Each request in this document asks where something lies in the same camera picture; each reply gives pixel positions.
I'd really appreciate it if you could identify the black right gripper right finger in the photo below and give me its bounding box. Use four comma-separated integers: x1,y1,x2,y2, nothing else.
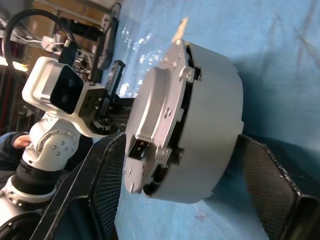
231,133,320,240

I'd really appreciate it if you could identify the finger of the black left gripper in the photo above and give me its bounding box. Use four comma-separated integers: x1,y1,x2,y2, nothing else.
105,60,126,98

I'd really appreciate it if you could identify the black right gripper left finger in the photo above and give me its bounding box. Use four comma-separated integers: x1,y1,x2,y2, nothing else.
29,131,127,240

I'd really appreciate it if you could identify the grey round motor lid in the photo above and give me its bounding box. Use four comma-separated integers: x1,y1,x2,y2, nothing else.
142,39,245,205

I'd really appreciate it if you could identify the person's bare hand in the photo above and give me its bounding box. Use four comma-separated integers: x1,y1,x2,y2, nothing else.
13,133,33,149

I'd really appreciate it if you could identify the black box on shelf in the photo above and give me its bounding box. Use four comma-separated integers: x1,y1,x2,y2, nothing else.
69,19,104,40

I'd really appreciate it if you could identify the white power strip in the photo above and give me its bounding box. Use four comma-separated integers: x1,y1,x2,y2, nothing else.
40,34,66,54

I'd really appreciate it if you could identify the small beige tape piece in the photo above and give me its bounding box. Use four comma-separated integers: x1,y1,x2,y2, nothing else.
171,16,190,43

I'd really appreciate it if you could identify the person in dark sleeve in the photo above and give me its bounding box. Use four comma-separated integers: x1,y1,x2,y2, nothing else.
0,131,27,172

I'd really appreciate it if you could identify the blue plastic table cover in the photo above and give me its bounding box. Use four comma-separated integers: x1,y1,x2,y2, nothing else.
57,0,320,240

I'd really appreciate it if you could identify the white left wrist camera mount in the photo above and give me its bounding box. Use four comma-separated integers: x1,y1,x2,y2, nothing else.
21,56,109,138

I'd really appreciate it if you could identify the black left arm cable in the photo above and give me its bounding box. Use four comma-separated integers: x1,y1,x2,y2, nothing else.
4,9,79,66

